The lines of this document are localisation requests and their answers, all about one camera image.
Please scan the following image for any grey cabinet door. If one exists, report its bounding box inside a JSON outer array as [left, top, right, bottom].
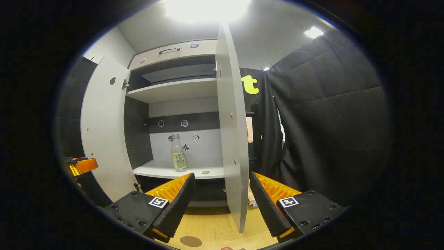
[[215, 23, 249, 234], [80, 55, 139, 202]]

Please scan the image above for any round brown coaster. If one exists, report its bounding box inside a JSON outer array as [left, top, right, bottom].
[[180, 236, 203, 248]]

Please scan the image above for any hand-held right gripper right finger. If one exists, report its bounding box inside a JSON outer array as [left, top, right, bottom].
[[249, 171, 348, 243]]

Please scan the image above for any large ceiling light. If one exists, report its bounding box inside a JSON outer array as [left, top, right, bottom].
[[165, 0, 251, 23]]

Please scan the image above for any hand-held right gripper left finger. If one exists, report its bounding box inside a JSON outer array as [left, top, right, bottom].
[[103, 173, 196, 243]]

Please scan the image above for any grey cabinet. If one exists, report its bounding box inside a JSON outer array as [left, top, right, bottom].
[[124, 39, 229, 209]]

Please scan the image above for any black backdrop cloth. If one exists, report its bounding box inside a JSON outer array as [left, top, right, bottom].
[[55, 28, 392, 209]]

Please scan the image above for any clear labelled bottle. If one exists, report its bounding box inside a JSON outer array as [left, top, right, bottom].
[[171, 134, 188, 173]]

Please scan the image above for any small ceiling light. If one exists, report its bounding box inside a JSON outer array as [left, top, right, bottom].
[[304, 26, 325, 39]]

